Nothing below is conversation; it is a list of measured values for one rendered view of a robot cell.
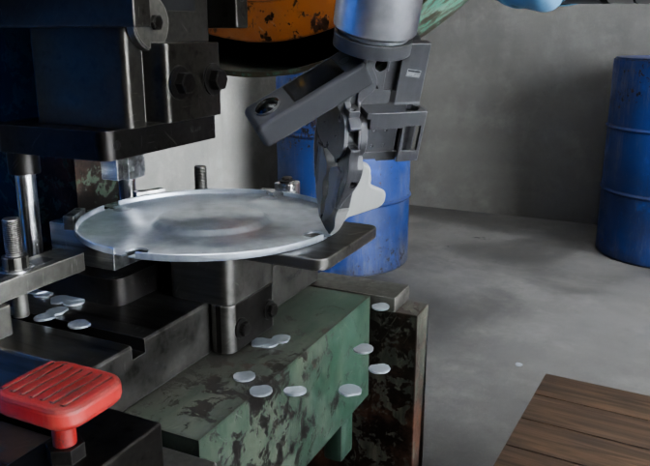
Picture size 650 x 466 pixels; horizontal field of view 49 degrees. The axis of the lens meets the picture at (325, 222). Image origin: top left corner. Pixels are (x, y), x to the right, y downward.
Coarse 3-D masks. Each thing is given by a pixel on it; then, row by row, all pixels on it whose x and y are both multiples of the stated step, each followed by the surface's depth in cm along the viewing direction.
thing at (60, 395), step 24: (24, 384) 48; (48, 384) 48; (72, 384) 48; (96, 384) 48; (120, 384) 49; (0, 408) 46; (24, 408) 45; (48, 408) 45; (72, 408) 45; (96, 408) 46; (72, 432) 48
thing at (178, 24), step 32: (160, 0) 73; (192, 0) 80; (32, 32) 76; (64, 32) 74; (96, 32) 72; (128, 32) 71; (160, 32) 73; (192, 32) 80; (64, 64) 75; (96, 64) 73; (128, 64) 72; (160, 64) 72; (192, 64) 76; (64, 96) 76; (96, 96) 74; (128, 96) 72; (160, 96) 73; (192, 96) 77; (128, 128) 73
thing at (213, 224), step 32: (160, 192) 92; (192, 192) 93; (224, 192) 94; (256, 192) 94; (288, 192) 92; (96, 224) 79; (128, 224) 79; (160, 224) 77; (192, 224) 76; (224, 224) 76; (256, 224) 77; (288, 224) 79; (320, 224) 79; (128, 256) 68; (160, 256) 66; (192, 256) 66; (224, 256) 67; (256, 256) 68
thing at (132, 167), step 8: (120, 160) 82; (128, 160) 82; (136, 160) 83; (104, 168) 82; (112, 168) 82; (120, 168) 82; (128, 168) 82; (136, 168) 83; (144, 168) 86; (104, 176) 82; (112, 176) 82; (120, 176) 82; (128, 176) 82; (136, 176) 83
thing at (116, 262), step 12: (108, 204) 89; (60, 228) 80; (60, 240) 81; (72, 240) 80; (84, 252) 80; (96, 252) 79; (132, 252) 80; (96, 264) 79; (108, 264) 78; (120, 264) 79
